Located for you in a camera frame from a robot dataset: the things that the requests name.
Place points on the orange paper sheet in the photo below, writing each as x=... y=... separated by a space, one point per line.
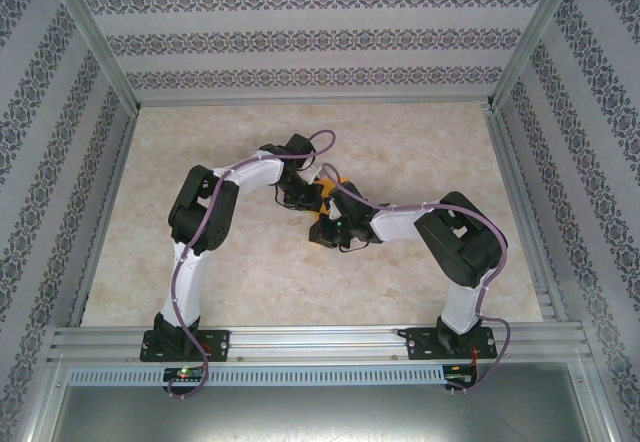
x=336 y=185

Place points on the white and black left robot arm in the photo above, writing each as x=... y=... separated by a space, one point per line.
x=202 y=212

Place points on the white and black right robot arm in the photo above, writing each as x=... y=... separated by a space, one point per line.
x=460 y=242

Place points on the grey metal sheet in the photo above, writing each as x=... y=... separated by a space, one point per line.
x=320 y=417

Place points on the small circuit board blue light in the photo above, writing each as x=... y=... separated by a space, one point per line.
x=457 y=376

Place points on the small circuit board green light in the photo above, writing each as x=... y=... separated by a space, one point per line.
x=182 y=373

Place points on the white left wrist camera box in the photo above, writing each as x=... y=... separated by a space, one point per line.
x=312 y=174

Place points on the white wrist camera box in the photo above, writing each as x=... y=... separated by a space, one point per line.
x=331 y=206
x=312 y=174

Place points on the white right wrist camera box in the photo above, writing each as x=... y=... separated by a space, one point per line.
x=331 y=206

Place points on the aluminium mounting rail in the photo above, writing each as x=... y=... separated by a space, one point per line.
x=320 y=342

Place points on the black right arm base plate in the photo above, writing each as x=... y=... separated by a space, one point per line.
x=417 y=344

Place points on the aluminium side rail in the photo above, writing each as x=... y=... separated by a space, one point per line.
x=112 y=197
x=506 y=162

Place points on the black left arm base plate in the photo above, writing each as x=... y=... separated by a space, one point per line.
x=220 y=344

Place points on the aluminium frame post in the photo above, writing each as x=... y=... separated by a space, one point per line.
x=535 y=37
x=95 y=37

